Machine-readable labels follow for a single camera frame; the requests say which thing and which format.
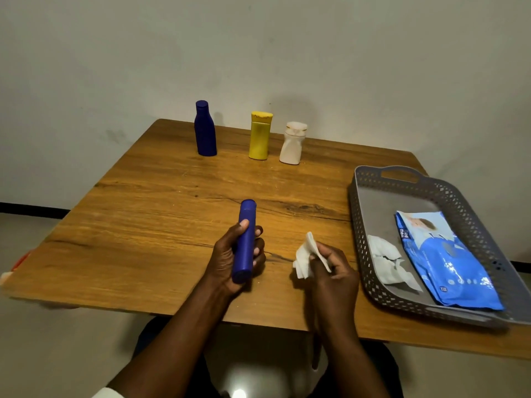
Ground black skirting strip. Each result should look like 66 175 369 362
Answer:
0 202 70 220

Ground person's right forearm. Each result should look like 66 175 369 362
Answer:
315 325 391 398

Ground person's left forearm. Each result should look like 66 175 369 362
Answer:
107 282 246 398

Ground blue wet wipes packet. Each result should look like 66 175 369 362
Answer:
394 210 505 311

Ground grey perforated plastic tray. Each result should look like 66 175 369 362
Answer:
348 165 531 329

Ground flat white wipe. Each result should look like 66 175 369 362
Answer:
367 235 423 293

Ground person's left hand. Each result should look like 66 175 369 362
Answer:
202 219 266 297

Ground person's dark trousers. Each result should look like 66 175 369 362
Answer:
132 316 404 398

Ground dark blue shouldered bottle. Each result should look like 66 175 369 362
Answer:
194 100 218 157

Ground white wipe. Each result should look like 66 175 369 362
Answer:
292 232 332 281
367 235 423 293

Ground person's right hand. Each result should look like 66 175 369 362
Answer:
309 242 361 329

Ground red object at table edge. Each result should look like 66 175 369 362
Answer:
10 251 32 273

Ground yellow plastic bottle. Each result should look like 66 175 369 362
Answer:
248 111 274 161

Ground blue cylindrical tube bottle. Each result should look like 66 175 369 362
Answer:
231 199 257 285

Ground white plastic bottle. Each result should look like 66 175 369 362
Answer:
279 122 309 166

